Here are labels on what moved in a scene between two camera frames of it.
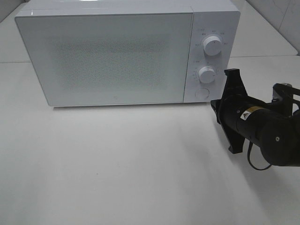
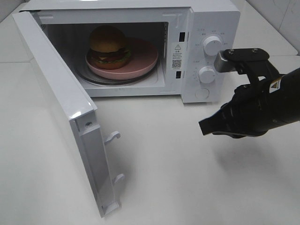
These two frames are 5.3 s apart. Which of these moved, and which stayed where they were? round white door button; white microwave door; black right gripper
Moved: white microwave door; black right gripper
Stayed: round white door button
